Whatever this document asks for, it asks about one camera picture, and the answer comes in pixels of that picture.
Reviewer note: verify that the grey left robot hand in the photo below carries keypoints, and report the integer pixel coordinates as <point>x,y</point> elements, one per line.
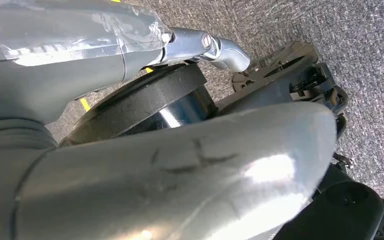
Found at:
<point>62,82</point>

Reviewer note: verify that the yellow floor tape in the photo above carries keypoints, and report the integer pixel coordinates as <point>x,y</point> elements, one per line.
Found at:
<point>85,104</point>

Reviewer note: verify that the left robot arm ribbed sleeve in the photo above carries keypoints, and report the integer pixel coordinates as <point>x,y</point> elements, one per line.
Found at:
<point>13,136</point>

